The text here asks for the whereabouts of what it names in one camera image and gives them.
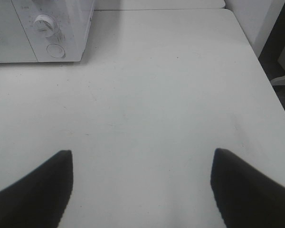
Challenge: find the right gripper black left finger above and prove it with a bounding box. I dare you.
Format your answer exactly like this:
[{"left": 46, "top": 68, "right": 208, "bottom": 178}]
[{"left": 0, "top": 150, "right": 74, "bottom": 228}]

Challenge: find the round white door button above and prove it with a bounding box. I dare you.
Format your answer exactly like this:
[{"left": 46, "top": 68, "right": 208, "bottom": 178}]
[{"left": 47, "top": 44, "right": 66, "bottom": 58}]

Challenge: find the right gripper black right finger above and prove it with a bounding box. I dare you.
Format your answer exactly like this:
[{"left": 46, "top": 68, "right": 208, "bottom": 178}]
[{"left": 210, "top": 148, "right": 285, "bottom": 228}]

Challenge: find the white microwave oven body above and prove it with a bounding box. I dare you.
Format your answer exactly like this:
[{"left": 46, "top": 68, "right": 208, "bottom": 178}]
[{"left": 12, "top": 0, "right": 95, "bottom": 62}]

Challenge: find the white microwave knob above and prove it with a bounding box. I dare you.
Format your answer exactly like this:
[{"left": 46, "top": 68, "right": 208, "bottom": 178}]
[{"left": 33, "top": 14, "right": 63, "bottom": 43}]

